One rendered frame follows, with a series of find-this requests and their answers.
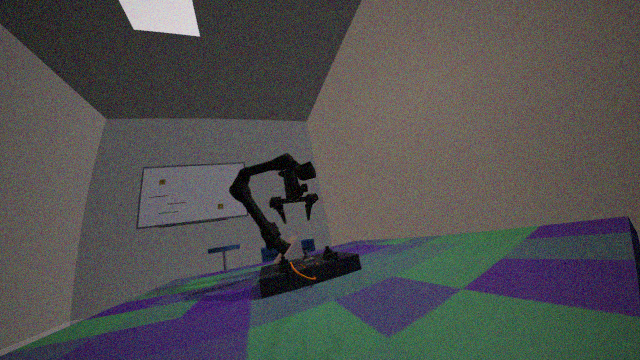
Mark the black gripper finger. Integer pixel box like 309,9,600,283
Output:
274,204,286,224
305,201,316,221

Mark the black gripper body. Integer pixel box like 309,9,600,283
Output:
270,181,318,208

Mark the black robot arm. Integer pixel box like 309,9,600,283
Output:
229,153,316,256

